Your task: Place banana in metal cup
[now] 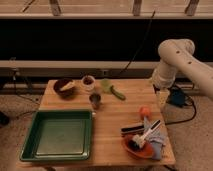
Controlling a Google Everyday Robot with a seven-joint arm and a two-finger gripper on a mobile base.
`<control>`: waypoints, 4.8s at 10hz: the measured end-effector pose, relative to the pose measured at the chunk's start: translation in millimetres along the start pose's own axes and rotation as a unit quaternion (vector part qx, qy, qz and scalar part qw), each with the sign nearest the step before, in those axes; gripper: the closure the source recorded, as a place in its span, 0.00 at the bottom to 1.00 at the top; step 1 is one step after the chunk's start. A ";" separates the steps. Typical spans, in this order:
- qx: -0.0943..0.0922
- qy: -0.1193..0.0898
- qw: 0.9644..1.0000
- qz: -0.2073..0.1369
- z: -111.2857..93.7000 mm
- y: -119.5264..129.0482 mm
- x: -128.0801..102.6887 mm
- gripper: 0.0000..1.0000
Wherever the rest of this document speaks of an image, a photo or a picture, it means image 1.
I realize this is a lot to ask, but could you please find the yellow banana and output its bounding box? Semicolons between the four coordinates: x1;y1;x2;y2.
60;82;75;91

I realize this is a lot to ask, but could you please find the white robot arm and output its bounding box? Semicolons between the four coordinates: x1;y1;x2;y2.
151;39;213;109

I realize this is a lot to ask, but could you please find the small metal cup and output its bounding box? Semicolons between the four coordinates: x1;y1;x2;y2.
89;93;101;109

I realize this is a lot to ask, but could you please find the white ceramic cup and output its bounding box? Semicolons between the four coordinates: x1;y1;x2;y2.
81;75;95;91

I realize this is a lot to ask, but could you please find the blue power adapter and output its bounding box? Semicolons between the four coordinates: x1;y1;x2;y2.
168;90;185;107

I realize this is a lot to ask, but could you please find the orange ball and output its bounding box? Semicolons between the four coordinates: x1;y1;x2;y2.
139;107;151;118

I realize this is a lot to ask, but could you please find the black striped sponge block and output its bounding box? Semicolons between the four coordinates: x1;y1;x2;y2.
121;124;144;135

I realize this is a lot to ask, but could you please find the wooden table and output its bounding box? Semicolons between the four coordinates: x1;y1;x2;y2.
19;79;175;170

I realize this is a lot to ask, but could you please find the white dish brush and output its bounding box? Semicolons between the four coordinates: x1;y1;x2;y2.
132;120;161;149

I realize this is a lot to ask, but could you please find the orange plate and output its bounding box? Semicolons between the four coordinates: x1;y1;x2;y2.
121;134;154;159

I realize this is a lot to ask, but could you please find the dark brown bowl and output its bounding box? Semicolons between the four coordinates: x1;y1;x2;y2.
53;78;75;99

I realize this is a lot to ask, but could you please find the green plastic tray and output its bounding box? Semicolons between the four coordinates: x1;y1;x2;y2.
20;110;93;162

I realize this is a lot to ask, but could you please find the black power cable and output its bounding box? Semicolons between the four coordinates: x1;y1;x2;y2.
118;9;157;76

